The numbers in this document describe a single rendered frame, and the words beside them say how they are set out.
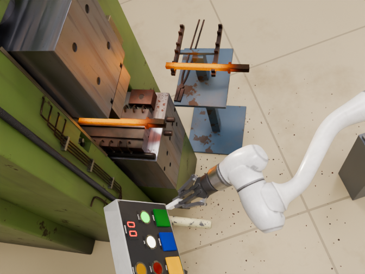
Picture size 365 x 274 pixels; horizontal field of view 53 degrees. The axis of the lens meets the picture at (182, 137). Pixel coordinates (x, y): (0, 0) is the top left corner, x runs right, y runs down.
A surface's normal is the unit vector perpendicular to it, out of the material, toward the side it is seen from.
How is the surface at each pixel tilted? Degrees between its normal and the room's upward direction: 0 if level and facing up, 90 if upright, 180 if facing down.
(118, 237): 30
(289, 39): 0
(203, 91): 0
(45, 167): 90
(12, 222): 90
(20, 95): 90
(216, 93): 0
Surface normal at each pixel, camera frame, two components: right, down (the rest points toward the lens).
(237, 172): -0.55, 0.04
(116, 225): -0.64, -0.20
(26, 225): 0.97, 0.05
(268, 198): -0.07, -0.34
